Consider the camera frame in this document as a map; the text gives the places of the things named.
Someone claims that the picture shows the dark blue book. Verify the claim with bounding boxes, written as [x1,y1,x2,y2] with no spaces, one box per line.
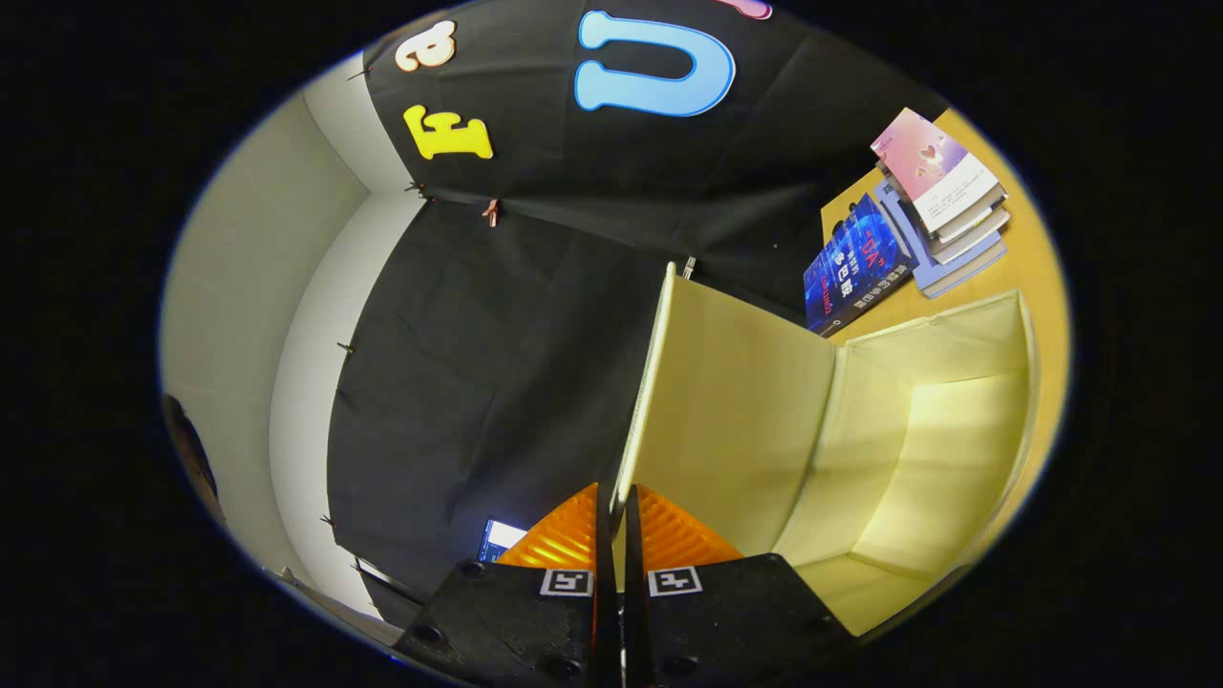
[805,194,918,337]

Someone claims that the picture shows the black backdrop cloth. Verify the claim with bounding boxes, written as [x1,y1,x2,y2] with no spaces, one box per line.
[325,0,952,627]

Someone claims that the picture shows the lavender book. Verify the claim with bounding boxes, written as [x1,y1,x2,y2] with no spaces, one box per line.
[874,177,1009,300]

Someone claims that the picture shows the green fabric storage box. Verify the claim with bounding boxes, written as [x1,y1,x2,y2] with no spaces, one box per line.
[611,260,1042,639]

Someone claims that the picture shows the lit screen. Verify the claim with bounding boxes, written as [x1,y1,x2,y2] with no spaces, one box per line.
[476,519,528,563]

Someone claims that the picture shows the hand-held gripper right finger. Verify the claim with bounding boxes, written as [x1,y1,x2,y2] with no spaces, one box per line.
[623,483,856,688]

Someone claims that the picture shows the white book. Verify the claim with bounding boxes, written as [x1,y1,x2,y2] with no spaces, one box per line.
[922,186,1012,264]

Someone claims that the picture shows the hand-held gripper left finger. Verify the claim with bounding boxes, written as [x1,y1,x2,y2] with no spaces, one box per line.
[394,481,620,688]

